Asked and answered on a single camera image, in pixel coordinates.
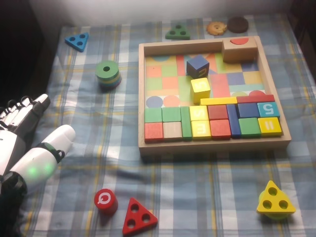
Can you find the yellow wooden cube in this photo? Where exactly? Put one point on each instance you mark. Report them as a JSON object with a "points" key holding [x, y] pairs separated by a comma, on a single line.
{"points": [[200, 89]]}

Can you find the blue triangle with three holes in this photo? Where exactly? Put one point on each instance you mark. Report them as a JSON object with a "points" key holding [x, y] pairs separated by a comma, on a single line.
{"points": [[77, 42]]}

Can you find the yellow triangle with three holes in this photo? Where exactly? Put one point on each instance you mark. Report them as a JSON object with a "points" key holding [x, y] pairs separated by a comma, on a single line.
{"points": [[274, 201]]}

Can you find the tan flower-shaped toy cookie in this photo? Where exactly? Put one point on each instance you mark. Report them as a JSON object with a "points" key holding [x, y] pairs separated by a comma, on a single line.
{"points": [[216, 28]]}

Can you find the blue plaid tablecloth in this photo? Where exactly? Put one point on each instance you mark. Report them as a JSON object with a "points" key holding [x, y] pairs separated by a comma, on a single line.
{"points": [[172, 177]]}

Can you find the dark blue wooden cube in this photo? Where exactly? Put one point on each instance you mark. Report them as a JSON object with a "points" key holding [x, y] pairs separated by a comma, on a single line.
{"points": [[197, 67]]}

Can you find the green triangle with three holes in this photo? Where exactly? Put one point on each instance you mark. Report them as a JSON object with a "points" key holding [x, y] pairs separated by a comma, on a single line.
{"points": [[177, 35]]}

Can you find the dark brown round toy cookie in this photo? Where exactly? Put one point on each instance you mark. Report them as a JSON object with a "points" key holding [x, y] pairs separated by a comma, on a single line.
{"points": [[238, 24]]}

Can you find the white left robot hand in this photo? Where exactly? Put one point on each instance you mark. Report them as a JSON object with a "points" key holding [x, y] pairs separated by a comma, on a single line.
{"points": [[14, 150]]}

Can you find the wooden puzzle tray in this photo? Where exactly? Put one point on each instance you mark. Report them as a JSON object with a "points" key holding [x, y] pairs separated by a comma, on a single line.
{"points": [[212, 146]]}

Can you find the red triangle with three holes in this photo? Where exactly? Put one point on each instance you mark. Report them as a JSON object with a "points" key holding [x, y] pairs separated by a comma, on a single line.
{"points": [[138, 217]]}

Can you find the natural block with red semicircle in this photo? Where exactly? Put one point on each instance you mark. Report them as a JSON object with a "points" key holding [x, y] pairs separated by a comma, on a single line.
{"points": [[238, 51]]}

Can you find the red cylinder with letter Q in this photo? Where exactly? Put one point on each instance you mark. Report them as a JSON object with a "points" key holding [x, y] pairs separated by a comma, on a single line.
{"points": [[106, 202]]}

